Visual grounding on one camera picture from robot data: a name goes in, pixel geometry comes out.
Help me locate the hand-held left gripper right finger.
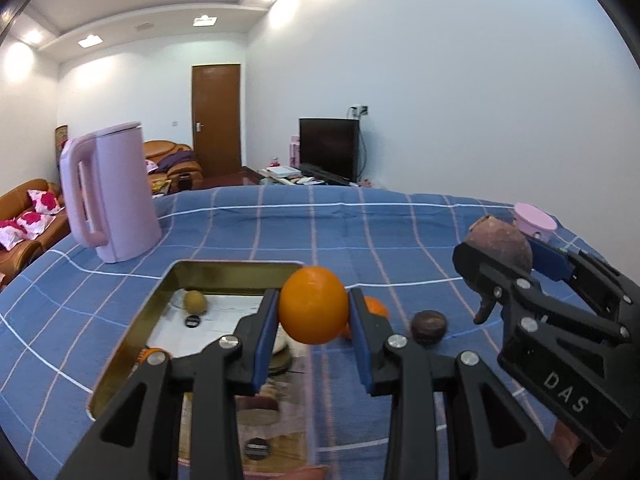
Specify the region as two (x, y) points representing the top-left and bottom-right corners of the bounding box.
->
(348, 287), (566, 480)

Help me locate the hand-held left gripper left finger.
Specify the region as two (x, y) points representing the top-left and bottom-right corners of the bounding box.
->
(55, 287), (281, 480)

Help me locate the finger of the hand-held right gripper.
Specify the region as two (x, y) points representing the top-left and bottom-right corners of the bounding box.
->
(529, 236), (640, 322)
(451, 242), (633, 345)

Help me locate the large purple passion fruit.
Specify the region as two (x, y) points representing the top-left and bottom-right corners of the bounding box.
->
(466, 214), (534, 326)

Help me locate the pink tin box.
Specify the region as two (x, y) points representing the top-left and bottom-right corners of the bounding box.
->
(86, 259), (321, 476)

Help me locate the person's right hand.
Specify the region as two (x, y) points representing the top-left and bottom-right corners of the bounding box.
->
(552, 420), (596, 467)

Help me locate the person's left hand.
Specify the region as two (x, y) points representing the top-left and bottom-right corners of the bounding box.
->
(280, 464), (329, 480)

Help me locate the pink cartoon mug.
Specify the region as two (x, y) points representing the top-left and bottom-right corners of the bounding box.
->
(512, 202), (557, 242)

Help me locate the white printed leaflet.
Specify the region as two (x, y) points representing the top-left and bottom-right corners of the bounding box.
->
(150, 294), (266, 356)

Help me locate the small yellow-brown fruit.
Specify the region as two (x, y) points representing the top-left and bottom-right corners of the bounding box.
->
(236, 397), (281, 427)

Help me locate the small dark round fruit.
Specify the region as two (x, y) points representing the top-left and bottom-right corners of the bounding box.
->
(410, 310), (447, 347)

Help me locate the blue checked tablecloth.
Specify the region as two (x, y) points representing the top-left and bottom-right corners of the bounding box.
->
(0, 186), (640, 480)

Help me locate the brown coffee table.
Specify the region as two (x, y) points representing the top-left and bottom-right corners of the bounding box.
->
(200, 166), (267, 192)

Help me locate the white flat box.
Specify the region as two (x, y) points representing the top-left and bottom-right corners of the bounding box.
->
(259, 165), (304, 181)

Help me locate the black soundbar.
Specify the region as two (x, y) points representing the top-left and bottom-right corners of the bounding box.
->
(298, 162), (352, 187)

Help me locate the black television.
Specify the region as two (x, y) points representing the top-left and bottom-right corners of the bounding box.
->
(299, 117), (360, 183)

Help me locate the dark purple cloth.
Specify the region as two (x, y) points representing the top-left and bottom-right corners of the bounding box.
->
(156, 151), (197, 174)

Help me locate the pink electric kettle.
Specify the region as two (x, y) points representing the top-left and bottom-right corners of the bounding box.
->
(59, 121), (163, 264)

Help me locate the brown wooden door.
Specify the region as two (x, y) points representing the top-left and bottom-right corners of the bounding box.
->
(191, 63), (242, 178)

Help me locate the black power cable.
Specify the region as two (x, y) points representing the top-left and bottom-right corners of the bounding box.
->
(356, 115), (372, 182)

